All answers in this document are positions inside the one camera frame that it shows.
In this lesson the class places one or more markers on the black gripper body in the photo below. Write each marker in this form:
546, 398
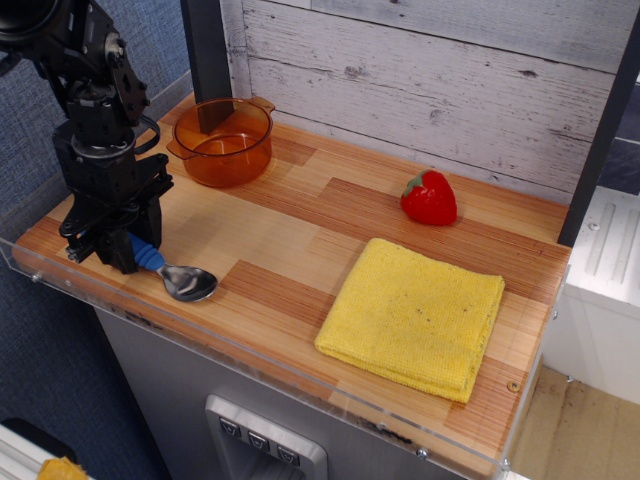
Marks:
107, 183

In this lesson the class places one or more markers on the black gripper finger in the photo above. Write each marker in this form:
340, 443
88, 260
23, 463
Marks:
114, 248
148, 224

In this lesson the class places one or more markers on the blue-handled metal spoon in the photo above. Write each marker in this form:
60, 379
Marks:
182, 283

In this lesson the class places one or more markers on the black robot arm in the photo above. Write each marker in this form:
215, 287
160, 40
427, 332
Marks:
78, 51

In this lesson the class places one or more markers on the clear acrylic counter guard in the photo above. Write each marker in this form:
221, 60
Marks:
283, 244

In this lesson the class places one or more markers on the orange transparent plastic pot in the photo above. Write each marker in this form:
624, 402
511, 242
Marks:
224, 142

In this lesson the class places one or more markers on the grey toy cabinet front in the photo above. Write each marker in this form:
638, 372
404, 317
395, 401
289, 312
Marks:
172, 377

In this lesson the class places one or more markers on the yellow and black object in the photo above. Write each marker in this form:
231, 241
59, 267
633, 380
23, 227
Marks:
61, 469

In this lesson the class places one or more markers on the silver dispenser button panel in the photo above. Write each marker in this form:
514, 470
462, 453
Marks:
252, 447

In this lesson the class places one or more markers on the red toy strawberry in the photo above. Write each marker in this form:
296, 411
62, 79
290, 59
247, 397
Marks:
429, 199

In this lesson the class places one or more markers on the yellow folded microfiber cloth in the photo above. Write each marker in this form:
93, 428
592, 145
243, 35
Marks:
416, 321

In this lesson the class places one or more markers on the white toy sink unit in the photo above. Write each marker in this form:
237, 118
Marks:
593, 334

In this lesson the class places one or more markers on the dark grey left post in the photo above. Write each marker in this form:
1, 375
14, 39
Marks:
207, 50

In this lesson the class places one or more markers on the dark grey post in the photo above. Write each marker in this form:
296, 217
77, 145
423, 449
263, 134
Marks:
609, 123
207, 50

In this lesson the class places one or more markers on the dark grey right post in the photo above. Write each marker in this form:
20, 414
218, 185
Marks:
609, 123

